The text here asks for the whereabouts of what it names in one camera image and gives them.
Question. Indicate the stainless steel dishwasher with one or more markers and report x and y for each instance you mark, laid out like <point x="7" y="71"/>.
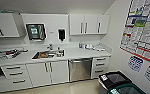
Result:
<point x="80" y="70"/>

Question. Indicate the blue dish soap bottle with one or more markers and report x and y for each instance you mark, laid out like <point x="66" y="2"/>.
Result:
<point x="80" y="45"/>

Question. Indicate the chrome sink faucet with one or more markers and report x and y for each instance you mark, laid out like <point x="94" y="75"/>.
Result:
<point x="50" y="47"/>

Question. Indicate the stainless steel sink basin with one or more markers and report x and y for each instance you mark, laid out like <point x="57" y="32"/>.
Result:
<point x="47" y="55"/>

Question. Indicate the steel paper towel dispenser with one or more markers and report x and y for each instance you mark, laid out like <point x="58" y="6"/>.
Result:
<point x="35" y="31"/>

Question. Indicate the white wide drawer stack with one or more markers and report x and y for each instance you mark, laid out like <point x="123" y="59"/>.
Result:
<point x="17" y="76"/>

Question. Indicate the black wall soap dispenser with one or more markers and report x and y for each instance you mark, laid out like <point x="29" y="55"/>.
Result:
<point x="61" y="34"/>

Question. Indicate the white wall cabinet, three doors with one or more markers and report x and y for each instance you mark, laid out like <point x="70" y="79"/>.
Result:
<point x="91" y="24"/>

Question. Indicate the small round blue wall sign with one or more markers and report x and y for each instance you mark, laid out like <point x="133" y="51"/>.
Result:
<point x="135" y="64"/>

